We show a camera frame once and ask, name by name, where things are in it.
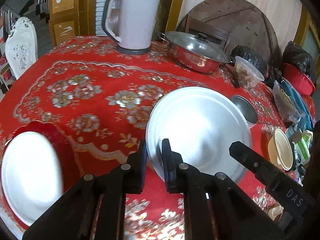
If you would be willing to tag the red plastic basin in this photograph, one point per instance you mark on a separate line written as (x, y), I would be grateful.
(301, 82)

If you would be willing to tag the white electric kettle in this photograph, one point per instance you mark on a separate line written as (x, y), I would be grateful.
(135, 21)

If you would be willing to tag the steel pan with glass lid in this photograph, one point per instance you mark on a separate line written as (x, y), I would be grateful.
(194, 51)

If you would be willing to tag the large white plate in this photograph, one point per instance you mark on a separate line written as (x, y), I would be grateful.
(200, 124)

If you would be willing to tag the clear plastic food container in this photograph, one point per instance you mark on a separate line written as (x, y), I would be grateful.
(246, 74)

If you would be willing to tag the red ribbed plate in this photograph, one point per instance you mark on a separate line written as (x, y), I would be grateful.
(70, 171)

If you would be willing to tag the red floral tablecloth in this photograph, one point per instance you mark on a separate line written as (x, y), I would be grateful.
(100, 100)

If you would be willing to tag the dark wooden chair back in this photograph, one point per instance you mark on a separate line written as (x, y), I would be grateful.
(216, 35)

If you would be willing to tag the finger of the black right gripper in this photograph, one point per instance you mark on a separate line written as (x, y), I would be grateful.
(258, 165)

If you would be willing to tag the white ornate chair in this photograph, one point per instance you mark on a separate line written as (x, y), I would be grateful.
(21, 47)

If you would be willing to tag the clear bag with contents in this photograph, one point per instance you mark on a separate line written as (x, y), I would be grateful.
(286, 107)

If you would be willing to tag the pink cup with steel interior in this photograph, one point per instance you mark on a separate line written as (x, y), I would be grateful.
(247, 109)

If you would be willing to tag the wooden cabinet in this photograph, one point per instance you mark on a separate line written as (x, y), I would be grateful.
(71, 18)

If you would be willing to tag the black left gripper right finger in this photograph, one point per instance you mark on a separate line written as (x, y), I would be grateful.
(178, 175)

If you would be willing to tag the small white plate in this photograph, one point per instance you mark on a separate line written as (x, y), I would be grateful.
(31, 176)

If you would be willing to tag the round wooden table top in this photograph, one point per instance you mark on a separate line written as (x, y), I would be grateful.
(248, 26)

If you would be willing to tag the cream plastic bowl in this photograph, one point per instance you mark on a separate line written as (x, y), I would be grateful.
(280, 151)

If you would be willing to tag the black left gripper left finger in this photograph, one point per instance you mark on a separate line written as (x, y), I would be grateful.
(129, 178)

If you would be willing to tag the black plastic bag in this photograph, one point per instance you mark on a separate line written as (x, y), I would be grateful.
(257, 61)
(296, 56)

